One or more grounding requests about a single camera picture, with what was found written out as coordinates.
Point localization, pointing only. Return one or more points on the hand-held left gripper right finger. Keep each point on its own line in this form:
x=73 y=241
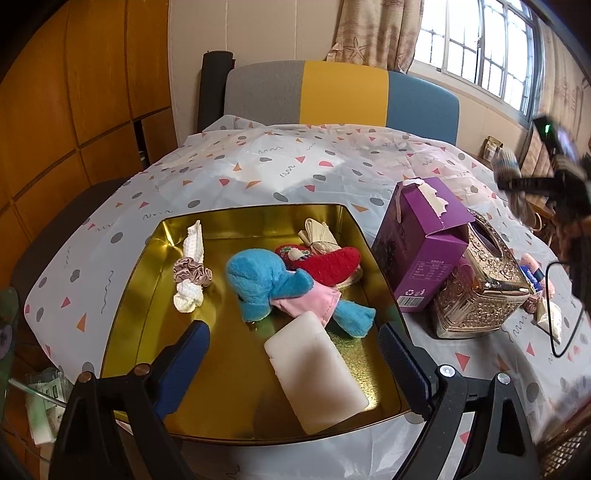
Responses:
x=406 y=369

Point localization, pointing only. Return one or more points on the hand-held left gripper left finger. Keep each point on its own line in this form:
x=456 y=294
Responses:
x=182 y=364

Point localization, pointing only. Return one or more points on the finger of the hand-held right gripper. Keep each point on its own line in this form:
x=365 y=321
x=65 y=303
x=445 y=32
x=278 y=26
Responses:
x=535 y=183

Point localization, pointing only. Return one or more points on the gold tin box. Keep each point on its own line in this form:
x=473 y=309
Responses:
x=221 y=392

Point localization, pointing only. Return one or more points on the pink fuzzy sock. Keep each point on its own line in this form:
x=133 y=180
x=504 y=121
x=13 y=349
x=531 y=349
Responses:
x=528 y=265

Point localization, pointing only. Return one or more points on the white sponge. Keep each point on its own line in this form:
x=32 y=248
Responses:
x=314 y=374

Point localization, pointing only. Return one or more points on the brown satin scrunchie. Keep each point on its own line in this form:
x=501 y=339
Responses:
x=189 y=271

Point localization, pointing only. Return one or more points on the blue plush doll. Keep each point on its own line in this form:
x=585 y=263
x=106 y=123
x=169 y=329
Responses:
x=254 y=277

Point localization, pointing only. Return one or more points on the pink satin scrunchie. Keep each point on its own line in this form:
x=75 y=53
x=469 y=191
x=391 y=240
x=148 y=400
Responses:
x=533 y=303

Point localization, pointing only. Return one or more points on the white knit sock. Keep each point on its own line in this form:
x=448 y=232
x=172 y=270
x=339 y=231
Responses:
x=194 y=244

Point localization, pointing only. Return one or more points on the red heart plush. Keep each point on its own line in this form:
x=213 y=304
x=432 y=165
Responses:
x=330 y=265

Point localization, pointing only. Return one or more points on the beige cloth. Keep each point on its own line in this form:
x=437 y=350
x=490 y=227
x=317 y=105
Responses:
x=549 y=319
x=318 y=237

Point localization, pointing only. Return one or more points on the small red patterned pouch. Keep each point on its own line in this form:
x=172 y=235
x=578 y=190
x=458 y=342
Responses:
x=291 y=254

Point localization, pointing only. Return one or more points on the brown paper packet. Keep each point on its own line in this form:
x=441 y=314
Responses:
x=491 y=147

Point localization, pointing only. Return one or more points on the ornate gold tissue box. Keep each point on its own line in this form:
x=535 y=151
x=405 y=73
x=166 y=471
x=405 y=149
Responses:
x=480 y=295

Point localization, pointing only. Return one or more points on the beige patterned curtain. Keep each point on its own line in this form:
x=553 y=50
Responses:
x=563 y=78

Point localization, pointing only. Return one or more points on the purple cardboard tissue box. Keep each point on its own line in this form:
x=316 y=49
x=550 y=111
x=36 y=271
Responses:
x=425 y=258

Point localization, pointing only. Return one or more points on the cluttered glass side table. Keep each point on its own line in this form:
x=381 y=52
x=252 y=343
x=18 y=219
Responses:
x=46 y=392

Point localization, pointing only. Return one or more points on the barred window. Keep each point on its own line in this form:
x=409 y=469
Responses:
x=480 y=41

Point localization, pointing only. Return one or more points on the dark brown chair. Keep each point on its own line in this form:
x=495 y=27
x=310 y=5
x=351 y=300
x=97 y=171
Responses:
x=60 y=221

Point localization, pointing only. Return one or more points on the grey yellow blue headboard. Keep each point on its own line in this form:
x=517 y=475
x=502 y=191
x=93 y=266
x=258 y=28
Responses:
x=341 y=92

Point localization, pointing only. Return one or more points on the beige starfish print curtain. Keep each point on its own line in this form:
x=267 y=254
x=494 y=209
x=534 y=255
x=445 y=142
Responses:
x=378 y=27

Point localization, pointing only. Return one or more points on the wooden wardrobe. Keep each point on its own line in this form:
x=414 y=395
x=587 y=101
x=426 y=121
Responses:
x=92 y=92

